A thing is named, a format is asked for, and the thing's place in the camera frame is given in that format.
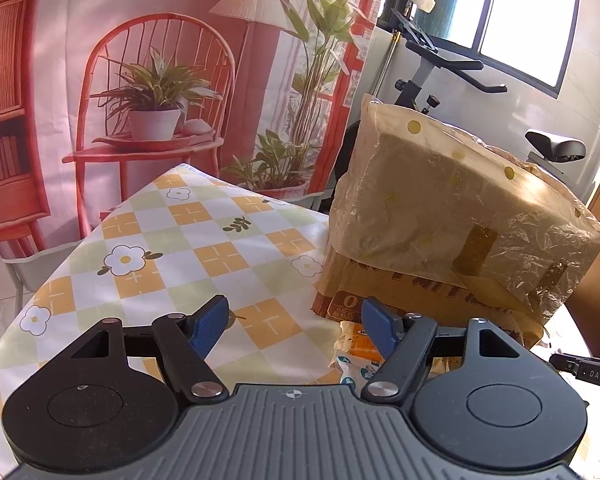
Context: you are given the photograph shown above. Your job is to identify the checkered floral tablecloth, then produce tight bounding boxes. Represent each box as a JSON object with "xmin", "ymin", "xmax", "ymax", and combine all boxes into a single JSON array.
[{"xmin": 0, "ymin": 161, "xmax": 600, "ymax": 480}]

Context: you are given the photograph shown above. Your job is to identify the printed backdrop curtain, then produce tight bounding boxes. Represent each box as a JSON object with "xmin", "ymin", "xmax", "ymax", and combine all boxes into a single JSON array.
[{"xmin": 0, "ymin": 0, "xmax": 384, "ymax": 260}]

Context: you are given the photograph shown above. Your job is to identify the dark framed window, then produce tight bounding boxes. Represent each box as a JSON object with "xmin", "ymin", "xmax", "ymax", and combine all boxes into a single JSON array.
[{"xmin": 382, "ymin": 0, "xmax": 580, "ymax": 98}]

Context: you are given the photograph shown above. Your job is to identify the cardboard box with plastic wrap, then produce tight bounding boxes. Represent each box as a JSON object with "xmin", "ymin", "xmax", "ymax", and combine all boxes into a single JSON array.
[{"xmin": 313, "ymin": 96, "xmax": 600, "ymax": 347}]

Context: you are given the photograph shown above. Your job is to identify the orange cracker snack pack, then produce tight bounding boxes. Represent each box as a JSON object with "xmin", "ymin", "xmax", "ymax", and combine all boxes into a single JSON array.
[{"xmin": 329, "ymin": 321, "xmax": 384, "ymax": 394}]

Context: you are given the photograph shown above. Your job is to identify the black exercise bike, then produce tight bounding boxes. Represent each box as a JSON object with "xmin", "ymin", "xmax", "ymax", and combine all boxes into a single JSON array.
[{"xmin": 324, "ymin": 8, "xmax": 588, "ymax": 212}]

